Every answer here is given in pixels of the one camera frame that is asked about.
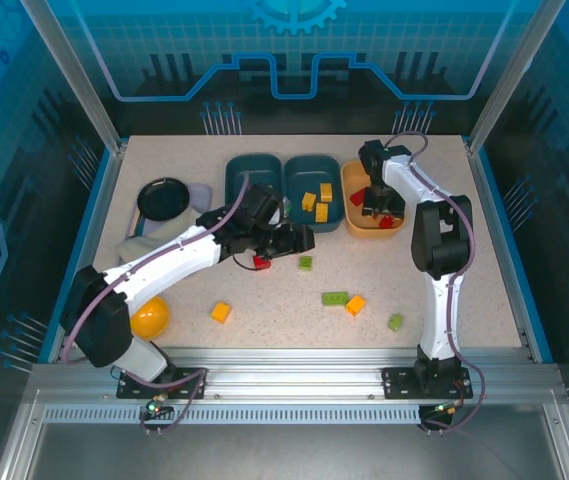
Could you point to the yellow lego brick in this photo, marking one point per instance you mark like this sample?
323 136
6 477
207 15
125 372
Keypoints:
321 212
221 312
308 201
326 192
355 305

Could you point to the long green lego brick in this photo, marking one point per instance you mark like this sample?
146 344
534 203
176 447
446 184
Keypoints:
334 298

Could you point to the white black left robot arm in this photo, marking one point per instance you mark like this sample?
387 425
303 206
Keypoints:
164 260

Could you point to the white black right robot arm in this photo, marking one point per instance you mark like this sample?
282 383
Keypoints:
444 240

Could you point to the orange plastic container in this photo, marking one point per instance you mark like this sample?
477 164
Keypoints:
354 222

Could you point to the teal plastic container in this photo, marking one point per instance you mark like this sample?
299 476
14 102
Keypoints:
254 170
311 175

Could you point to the lavender plastic tray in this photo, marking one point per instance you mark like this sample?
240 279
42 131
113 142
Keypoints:
203 196

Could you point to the beige folded cloth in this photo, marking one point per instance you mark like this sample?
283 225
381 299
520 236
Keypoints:
164 235

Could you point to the black round plate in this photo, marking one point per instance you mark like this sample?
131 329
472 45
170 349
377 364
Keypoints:
163 198

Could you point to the blue table side trim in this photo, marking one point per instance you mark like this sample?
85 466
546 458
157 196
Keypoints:
514 250
81 250

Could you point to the yellow plastic bowl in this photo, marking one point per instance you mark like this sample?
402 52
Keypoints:
153 317

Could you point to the small lit connector board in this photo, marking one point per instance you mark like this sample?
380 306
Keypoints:
446 410
156 407

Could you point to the aluminium front rail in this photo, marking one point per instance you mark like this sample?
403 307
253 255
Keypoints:
289 380

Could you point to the aluminium frame post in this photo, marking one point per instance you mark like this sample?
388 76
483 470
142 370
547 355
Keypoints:
509 85
79 85

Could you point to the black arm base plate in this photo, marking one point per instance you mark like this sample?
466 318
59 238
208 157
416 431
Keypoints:
136 387
399 382

